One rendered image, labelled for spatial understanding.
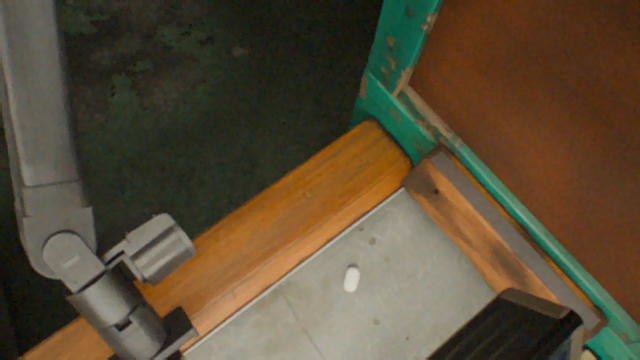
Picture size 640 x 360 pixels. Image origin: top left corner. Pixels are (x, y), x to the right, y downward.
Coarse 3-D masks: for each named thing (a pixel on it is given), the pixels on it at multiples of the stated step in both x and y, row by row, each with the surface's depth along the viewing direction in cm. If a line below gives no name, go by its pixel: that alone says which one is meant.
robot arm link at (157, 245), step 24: (144, 216) 56; (168, 216) 56; (48, 240) 48; (72, 240) 49; (120, 240) 53; (144, 240) 55; (168, 240) 56; (48, 264) 48; (72, 264) 49; (96, 264) 51; (144, 264) 54; (168, 264) 56; (72, 288) 50
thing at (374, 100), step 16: (368, 80) 80; (368, 96) 83; (384, 96) 78; (368, 112) 86; (384, 112) 82; (400, 112) 77; (352, 128) 95; (384, 128) 85; (400, 128) 80; (416, 128) 76; (400, 144) 83; (416, 144) 79; (432, 144) 75; (416, 160) 82; (608, 336) 68; (592, 352) 73; (608, 352) 70; (624, 352) 67
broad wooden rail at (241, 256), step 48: (336, 144) 82; (384, 144) 82; (288, 192) 78; (336, 192) 79; (384, 192) 81; (192, 240) 75; (240, 240) 75; (288, 240) 76; (144, 288) 72; (192, 288) 72; (240, 288) 73; (96, 336) 69
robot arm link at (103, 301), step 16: (128, 256) 54; (112, 272) 54; (80, 288) 52; (96, 288) 52; (112, 288) 53; (128, 288) 55; (80, 304) 53; (96, 304) 53; (112, 304) 53; (128, 304) 54; (96, 320) 53; (112, 320) 54; (128, 320) 55
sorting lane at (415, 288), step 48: (336, 240) 79; (384, 240) 79; (432, 240) 80; (288, 288) 76; (336, 288) 76; (384, 288) 77; (432, 288) 77; (480, 288) 78; (240, 336) 73; (288, 336) 73; (336, 336) 74; (384, 336) 74; (432, 336) 75
